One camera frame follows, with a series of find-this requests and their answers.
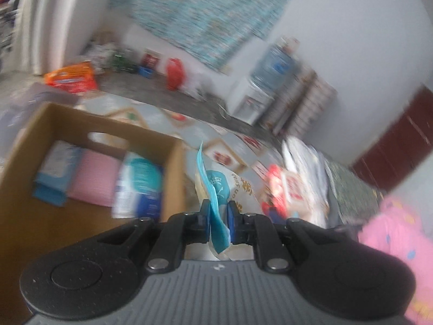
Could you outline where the white water dispenser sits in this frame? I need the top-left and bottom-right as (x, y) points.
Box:
(226, 75), (275, 126)

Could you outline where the rolled patterned mat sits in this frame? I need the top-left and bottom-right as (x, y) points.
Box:
(298, 76), (339, 132)
(264, 64), (317, 136)

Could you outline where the pink cloth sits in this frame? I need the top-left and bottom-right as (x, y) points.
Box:
(66, 150), (123, 208)

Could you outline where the orange plastic packet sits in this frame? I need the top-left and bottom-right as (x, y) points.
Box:
(44, 61), (99, 94)

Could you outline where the brown cardboard box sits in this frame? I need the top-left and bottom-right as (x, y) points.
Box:
(0, 102), (187, 325)

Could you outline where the blue water bottle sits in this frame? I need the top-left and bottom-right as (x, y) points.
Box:
(250, 37), (301, 93)

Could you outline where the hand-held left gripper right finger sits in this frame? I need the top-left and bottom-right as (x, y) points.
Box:
(227, 201), (339, 272)

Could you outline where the clear plastic bag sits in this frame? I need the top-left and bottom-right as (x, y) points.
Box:
(82, 32), (118, 72)

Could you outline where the teal floral wall cloth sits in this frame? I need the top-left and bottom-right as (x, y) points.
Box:
(108, 0), (302, 76)

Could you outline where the dark red door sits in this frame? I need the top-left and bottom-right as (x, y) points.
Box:
(349, 86), (433, 193)

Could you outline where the dark patterned cloth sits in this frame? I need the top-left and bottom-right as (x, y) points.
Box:
(324, 160), (384, 228)

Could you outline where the pink plush toy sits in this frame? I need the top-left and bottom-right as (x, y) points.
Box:
(358, 194), (433, 324)

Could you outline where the blue white wipes pack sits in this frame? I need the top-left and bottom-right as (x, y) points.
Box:
(111, 152), (165, 220)

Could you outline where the blue white mask box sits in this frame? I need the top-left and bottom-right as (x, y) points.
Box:
(33, 140), (84, 208)

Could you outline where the cream window curtain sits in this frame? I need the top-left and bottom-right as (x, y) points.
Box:
(14, 0), (113, 77)

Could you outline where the red box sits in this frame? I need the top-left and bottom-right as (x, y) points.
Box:
(141, 50), (161, 69)

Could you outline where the red plastic bag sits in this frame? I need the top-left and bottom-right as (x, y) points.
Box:
(165, 57), (187, 91)

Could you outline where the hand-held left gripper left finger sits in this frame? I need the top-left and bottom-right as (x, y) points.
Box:
(98, 200), (211, 272)

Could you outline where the fruit printed tablecloth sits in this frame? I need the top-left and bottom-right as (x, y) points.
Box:
(77, 91), (339, 232)

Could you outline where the white crumpled plastic bag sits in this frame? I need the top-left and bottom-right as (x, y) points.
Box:
(282, 137), (331, 228)

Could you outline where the red white snack packet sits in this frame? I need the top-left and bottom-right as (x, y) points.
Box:
(261, 163), (306, 225)

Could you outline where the cream blue-edged swab packet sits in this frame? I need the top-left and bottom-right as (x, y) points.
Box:
(194, 140), (258, 262)

